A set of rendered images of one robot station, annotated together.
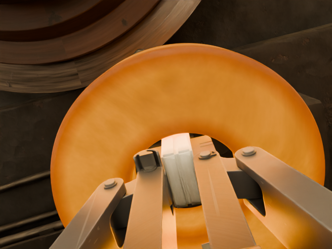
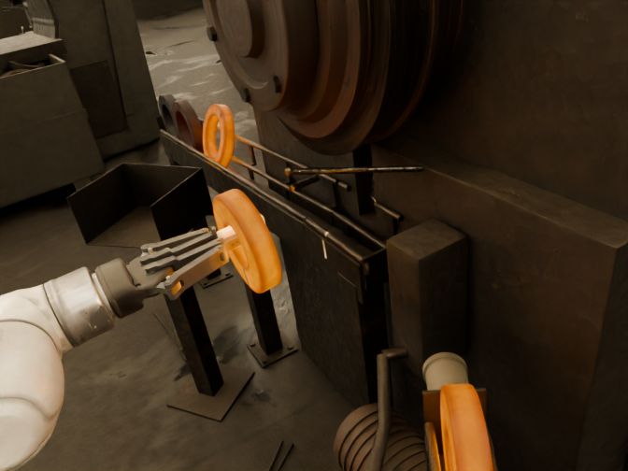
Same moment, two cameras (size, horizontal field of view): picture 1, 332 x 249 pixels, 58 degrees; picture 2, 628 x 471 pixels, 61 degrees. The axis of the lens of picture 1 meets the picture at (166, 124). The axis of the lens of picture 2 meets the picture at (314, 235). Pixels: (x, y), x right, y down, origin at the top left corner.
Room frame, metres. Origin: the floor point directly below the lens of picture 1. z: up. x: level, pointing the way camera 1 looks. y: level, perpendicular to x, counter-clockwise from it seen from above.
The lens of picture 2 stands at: (-0.08, -0.63, 1.22)
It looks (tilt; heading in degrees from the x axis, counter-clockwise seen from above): 31 degrees down; 60
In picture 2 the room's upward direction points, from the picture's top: 9 degrees counter-clockwise
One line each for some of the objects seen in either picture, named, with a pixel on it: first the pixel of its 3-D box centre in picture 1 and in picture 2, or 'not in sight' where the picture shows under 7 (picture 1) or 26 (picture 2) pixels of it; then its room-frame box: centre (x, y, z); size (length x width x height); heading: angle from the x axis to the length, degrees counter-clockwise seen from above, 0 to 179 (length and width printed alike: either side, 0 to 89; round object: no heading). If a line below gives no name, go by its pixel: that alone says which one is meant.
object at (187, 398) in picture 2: not in sight; (175, 297); (0.18, 0.63, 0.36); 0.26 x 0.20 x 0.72; 121
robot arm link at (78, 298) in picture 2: not in sight; (83, 304); (-0.06, 0.01, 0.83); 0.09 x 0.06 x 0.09; 86
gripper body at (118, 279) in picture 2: not in sight; (138, 279); (0.01, 0.01, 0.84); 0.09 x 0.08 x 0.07; 176
